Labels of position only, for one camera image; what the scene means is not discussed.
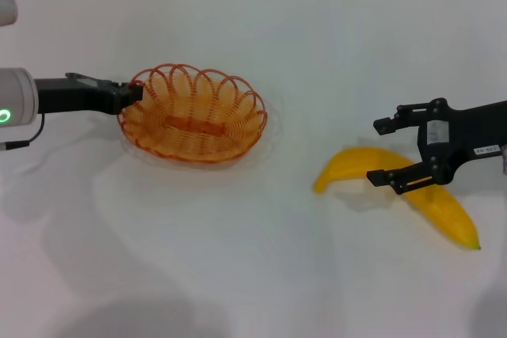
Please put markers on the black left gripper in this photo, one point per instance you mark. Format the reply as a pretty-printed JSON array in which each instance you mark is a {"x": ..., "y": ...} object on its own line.
[{"x": 75, "y": 96}]

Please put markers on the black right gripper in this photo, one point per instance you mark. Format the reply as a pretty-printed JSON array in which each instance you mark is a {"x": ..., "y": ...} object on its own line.
[{"x": 467, "y": 132}]

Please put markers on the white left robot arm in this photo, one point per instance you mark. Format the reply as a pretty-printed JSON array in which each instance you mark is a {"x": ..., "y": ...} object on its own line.
[{"x": 17, "y": 92}]

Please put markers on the yellow banana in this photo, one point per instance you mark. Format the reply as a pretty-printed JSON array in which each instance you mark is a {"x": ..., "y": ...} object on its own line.
[{"x": 447, "y": 211}]

